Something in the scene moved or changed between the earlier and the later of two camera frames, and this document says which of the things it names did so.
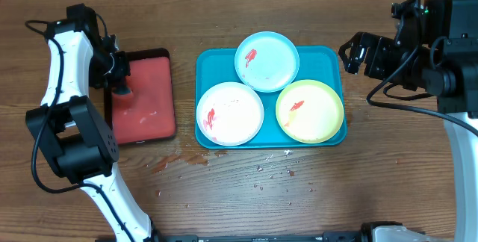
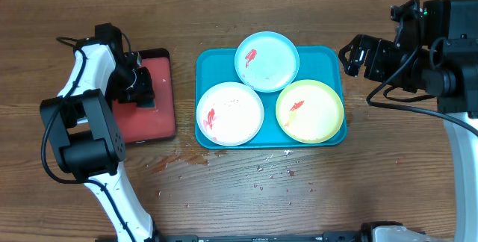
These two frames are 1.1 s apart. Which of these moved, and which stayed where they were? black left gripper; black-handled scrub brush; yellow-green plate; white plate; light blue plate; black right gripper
Moved: black left gripper; black-handled scrub brush
Stayed: black right gripper; yellow-green plate; white plate; light blue plate
